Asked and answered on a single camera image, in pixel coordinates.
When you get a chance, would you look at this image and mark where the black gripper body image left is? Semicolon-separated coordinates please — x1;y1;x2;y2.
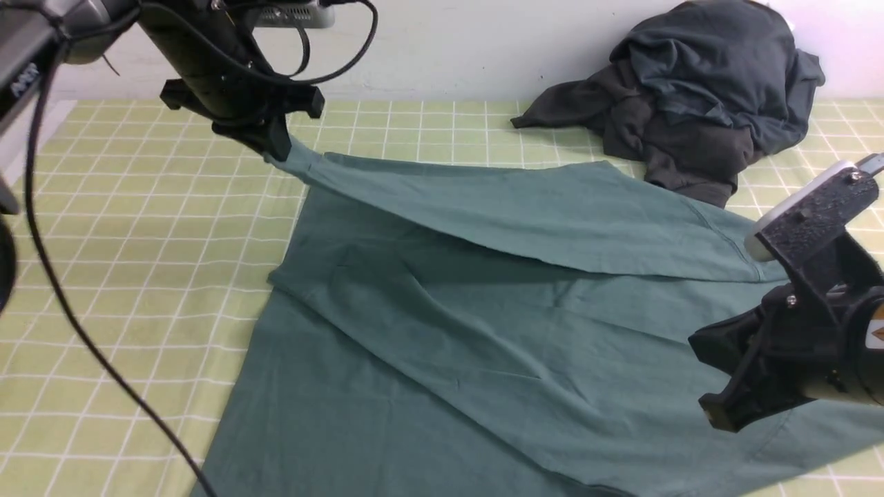
139;1;325;126

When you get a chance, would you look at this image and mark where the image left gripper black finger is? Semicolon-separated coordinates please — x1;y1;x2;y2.
213;114;291;161

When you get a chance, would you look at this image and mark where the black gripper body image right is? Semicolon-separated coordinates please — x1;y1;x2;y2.
689;232;882;432

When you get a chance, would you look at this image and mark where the green long sleeve shirt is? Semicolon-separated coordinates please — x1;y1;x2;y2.
203;142;882;496

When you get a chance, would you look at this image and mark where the dark grey crumpled garment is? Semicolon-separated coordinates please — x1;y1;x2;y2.
511;61;763;208

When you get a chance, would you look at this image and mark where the dark teal crumpled garment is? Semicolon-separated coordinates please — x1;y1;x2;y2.
609;1;826;155

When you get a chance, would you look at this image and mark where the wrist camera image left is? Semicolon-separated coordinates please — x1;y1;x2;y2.
227;1;335;29

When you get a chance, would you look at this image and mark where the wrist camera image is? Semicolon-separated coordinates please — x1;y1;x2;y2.
227;1;335;29
744;153;882;265

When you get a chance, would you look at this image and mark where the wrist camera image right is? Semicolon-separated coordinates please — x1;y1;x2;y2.
744;153;882;265

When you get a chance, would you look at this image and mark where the black cable image left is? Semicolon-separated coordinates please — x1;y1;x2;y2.
24;0;379;497

